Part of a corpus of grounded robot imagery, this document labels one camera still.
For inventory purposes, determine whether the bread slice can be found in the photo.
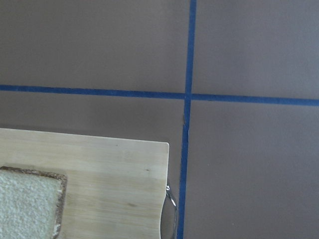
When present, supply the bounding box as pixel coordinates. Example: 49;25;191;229
0;166;67;239

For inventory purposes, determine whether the wooden cutting board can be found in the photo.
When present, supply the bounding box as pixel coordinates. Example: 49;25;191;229
0;128;169;239

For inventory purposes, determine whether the metal cutting board handle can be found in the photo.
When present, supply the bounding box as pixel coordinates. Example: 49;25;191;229
160;184;178;239

